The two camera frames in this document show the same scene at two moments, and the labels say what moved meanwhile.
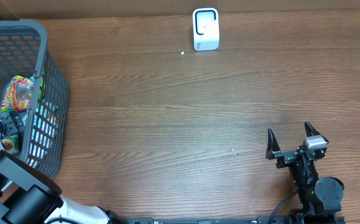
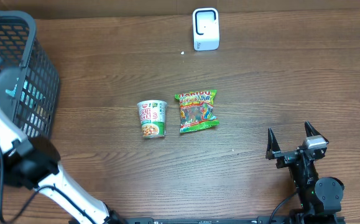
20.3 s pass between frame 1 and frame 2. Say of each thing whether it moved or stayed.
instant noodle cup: moved
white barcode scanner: stayed
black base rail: stayed
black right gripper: stayed
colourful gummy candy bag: moved
